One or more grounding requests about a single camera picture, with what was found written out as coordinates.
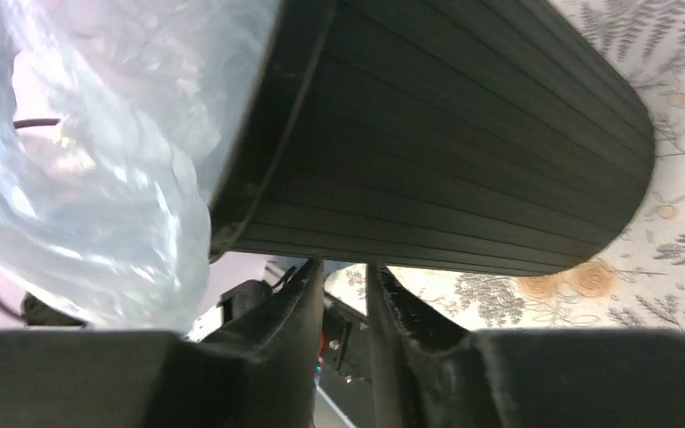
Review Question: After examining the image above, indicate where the light blue trash bag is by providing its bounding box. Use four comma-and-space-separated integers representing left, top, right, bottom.
0, 1, 280, 333

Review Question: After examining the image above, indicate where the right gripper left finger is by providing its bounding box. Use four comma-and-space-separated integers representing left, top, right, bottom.
0, 259, 324, 427

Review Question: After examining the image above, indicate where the floral patterned table mat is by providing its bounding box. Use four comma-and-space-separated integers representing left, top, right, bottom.
325, 0, 685, 361

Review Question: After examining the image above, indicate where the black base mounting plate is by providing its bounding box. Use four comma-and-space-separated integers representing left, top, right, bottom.
320, 293, 376, 427

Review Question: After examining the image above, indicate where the black plastic trash bin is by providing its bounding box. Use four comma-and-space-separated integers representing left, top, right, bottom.
210, 1, 656, 276

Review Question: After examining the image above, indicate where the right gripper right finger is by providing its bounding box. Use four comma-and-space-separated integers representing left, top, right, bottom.
366, 262, 685, 427

